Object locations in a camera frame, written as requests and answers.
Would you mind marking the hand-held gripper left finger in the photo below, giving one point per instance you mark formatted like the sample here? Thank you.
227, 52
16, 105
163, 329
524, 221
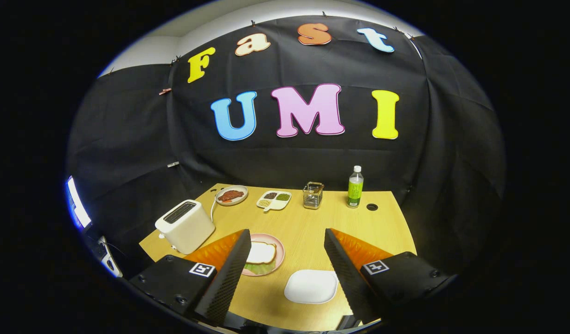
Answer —
227, 283

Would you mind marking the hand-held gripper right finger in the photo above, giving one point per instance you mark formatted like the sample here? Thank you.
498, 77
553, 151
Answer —
347, 278

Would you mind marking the green lettuce leaf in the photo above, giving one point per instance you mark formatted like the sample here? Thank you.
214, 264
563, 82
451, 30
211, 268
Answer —
259, 269

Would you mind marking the toasted bread slice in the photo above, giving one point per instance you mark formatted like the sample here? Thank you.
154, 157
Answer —
261, 253

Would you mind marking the square white plate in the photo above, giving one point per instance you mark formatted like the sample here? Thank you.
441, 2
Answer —
310, 286

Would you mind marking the pink plate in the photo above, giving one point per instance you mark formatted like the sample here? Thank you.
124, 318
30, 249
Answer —
279, 250

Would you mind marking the white toaster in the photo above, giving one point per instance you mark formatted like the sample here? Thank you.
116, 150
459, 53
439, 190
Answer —
187, 232

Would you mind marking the black table grommet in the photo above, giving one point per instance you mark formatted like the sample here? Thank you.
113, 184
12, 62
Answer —
372, 207

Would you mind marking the green label plastic bottle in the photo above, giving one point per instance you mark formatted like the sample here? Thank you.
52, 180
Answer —
355, 192

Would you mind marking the brown meat slice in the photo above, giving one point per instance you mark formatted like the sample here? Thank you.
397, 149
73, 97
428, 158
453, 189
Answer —
230, 195

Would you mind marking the pile of yellow beans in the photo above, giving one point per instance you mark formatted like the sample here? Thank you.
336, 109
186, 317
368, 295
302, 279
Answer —
265, 203

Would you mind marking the white divided dish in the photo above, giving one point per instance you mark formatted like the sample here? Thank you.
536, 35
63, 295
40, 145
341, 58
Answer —
278, 204

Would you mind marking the round white plate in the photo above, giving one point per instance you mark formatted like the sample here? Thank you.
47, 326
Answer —
244, 190

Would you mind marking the pile of dark beans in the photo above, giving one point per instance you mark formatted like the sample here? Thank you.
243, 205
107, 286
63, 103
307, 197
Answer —
270, 195

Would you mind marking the pile of green beans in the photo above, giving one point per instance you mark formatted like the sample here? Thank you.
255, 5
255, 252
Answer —
283, 197

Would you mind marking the white and black device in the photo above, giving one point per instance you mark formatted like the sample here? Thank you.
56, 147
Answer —
109, 262

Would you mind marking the black backdrop cloth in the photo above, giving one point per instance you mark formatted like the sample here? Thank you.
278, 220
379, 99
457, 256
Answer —
289, 157

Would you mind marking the lit computer monitor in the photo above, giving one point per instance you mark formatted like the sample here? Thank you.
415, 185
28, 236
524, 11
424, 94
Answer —
78, 204

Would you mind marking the pink cloth clip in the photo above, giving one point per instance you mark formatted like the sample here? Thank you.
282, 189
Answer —
165, 91

